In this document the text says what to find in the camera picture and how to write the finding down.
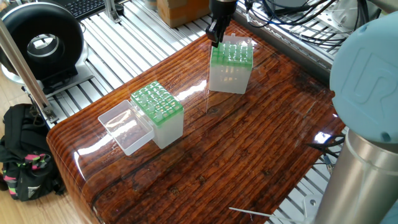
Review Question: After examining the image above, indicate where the clear tip box green rack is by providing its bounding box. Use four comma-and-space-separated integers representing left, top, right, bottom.
98, 81, 185, 156

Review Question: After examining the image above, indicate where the white plastic device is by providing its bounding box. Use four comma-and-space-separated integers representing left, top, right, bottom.
326, 0, 369, 29

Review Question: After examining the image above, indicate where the black keyboard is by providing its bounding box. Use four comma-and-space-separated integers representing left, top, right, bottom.
61, 0, 108, 19

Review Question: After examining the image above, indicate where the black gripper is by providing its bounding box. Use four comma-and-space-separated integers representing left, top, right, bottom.
206, 0, 237, 48

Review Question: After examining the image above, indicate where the aluminium frame post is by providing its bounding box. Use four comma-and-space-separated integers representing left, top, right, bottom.
0, 25, 55, 122

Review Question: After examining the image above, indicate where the black round device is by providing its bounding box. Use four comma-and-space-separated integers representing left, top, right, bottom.
0, 2, 86, 94

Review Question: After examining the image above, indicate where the glossy brown wooden board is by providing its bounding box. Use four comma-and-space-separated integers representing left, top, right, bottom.
49, 19, 363, 224

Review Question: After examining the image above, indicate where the clear tip box with tips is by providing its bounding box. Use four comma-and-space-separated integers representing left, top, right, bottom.
207, 34, 254, 95

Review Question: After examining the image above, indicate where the black cable bundle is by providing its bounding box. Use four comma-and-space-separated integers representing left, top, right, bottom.
246, 0, 368, 45

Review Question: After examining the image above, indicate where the white cable tie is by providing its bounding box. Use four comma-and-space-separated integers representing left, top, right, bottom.
229, 207, 274, 218

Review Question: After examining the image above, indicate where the black backpack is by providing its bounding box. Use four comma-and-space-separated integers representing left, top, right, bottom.
0, 103, 67, 203

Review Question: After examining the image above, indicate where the aluminium bracket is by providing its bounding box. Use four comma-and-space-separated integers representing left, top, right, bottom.
104, 0, 125, 24

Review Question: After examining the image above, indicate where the brown cardboard box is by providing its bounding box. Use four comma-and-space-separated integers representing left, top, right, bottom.
155, 0, 212, 29

